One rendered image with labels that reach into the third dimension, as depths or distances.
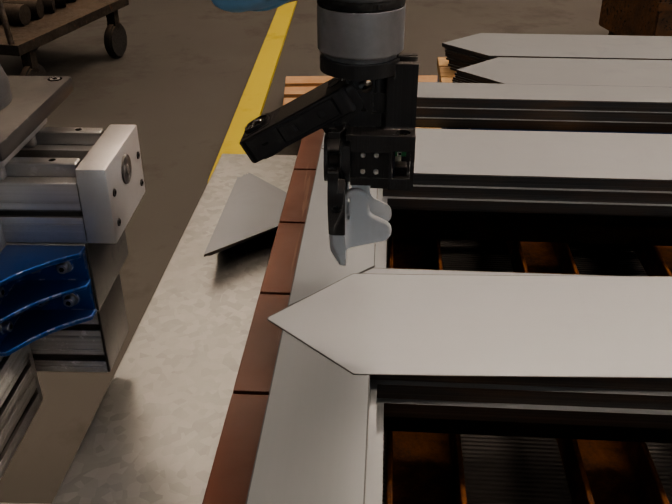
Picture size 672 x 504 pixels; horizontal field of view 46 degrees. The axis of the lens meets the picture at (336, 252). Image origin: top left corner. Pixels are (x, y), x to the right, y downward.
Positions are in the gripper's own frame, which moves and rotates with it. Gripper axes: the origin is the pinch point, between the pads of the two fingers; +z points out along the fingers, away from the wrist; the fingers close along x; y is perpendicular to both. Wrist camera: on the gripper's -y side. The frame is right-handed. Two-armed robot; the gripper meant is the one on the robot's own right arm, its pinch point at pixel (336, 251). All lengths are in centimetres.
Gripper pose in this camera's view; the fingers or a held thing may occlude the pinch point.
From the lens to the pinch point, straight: 78.8
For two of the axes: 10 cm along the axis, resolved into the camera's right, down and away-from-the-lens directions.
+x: 0.6, -4.9, 8.7
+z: 0.0, 8.7, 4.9
